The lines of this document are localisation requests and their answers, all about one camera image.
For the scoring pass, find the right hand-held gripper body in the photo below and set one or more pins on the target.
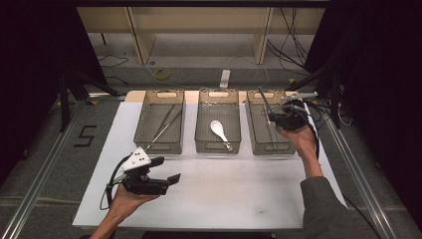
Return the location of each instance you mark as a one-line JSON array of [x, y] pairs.
[[292, 116]]

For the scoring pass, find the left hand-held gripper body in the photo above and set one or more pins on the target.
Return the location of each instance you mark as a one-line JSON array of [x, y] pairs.
[[144, 186]]

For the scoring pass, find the silver fork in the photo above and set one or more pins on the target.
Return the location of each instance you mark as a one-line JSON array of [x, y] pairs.
[[263, 98]]

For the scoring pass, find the grey mesh basket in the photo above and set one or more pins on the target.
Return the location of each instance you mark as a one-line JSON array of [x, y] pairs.
[[262, 136], [218, 109], [161, 126]]

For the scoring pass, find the metal chopstick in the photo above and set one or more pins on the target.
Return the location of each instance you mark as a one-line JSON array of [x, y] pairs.
[[165, 129], [167, 118]]

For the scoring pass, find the white ceramic spoon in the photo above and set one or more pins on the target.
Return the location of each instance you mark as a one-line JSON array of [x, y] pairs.
[[217, 127]]

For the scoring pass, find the person's left hand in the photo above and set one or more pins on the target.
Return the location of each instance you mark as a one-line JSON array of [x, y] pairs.
[[127, 202]]

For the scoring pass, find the person's right hand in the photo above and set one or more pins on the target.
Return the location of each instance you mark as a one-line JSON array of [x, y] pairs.
[[298, 139]]

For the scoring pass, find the black metal stand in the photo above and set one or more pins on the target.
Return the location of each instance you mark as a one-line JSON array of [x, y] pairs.
[[64, 99], [335, 99]]

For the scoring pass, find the white table cover sheet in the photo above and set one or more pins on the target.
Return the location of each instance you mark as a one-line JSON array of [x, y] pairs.
[[225, 199]]

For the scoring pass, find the white power strip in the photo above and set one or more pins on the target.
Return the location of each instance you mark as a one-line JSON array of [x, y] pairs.
[[225, 78]]

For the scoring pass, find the black curtain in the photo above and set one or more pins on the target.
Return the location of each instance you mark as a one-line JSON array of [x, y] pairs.
[[381, 83], [30, 66]]

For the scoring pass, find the beige wooden shelf unit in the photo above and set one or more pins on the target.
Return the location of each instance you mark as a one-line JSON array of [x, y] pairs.
[[199, 23]]

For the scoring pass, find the aluminium floor rail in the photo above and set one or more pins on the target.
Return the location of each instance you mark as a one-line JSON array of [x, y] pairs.
[[361, 182], [40, 182]]

